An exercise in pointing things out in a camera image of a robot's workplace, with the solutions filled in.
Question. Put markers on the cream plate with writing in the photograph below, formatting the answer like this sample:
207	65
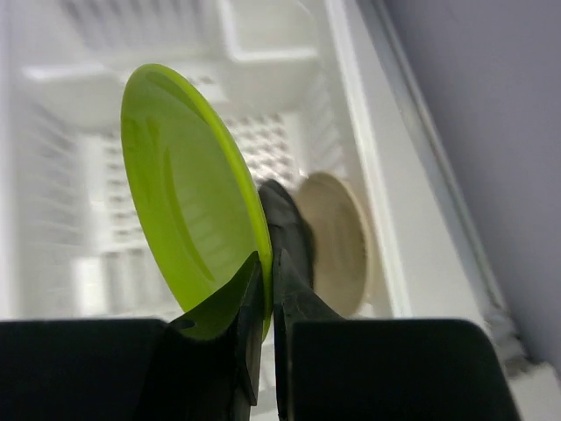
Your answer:
346	263

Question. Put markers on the white plastic dish rack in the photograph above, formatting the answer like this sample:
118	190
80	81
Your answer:
85	310

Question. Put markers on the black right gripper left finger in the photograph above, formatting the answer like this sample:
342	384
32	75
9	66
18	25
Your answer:
224	335

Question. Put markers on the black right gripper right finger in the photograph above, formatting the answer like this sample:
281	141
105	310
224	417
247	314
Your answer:
309	340

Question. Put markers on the lime green plate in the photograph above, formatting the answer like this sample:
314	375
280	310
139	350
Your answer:
194	195

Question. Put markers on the black plate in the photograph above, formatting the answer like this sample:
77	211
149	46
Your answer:
288	229

